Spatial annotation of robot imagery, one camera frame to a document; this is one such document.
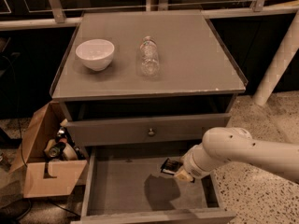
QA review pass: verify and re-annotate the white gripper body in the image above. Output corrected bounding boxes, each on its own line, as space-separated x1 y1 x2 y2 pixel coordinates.
183 144 231 179

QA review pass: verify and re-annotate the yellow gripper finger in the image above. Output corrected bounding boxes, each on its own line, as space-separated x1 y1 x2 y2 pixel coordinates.
174 169 194 183

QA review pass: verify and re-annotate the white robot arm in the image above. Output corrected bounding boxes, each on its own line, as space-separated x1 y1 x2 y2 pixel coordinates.
175 127 299 183

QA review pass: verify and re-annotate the grey top drawer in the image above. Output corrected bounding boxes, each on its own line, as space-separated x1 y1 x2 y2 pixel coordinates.
66 113 231 147

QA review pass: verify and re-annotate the round metal drawer knob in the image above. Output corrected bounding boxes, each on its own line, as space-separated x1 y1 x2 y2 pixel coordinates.
148 128 155 137

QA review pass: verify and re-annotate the grey open middle drawer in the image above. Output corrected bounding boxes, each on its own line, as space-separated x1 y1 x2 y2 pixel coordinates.
71 142 235 224

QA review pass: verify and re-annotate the grey drawer cabinet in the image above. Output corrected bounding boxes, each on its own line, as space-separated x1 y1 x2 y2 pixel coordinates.
50 10 249 156

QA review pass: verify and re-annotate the clear plastic water bottle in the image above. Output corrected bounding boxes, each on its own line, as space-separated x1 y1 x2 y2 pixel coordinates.
139 36 160 77

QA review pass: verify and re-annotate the white cup in box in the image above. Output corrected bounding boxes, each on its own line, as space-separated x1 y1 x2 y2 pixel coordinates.
63 144 78 161

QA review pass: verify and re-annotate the dark can in box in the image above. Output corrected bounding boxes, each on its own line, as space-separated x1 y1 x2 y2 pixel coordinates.
49 142 66 158

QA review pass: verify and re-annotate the cardboard box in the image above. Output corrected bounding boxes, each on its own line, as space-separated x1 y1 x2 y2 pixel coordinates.
9 102 88 198

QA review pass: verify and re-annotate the white ceramic bowl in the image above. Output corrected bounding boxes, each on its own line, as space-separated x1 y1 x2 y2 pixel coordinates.
76 39 115 71

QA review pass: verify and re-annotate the metal railing frame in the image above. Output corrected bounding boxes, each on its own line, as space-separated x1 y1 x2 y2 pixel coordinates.
0 0 299 30

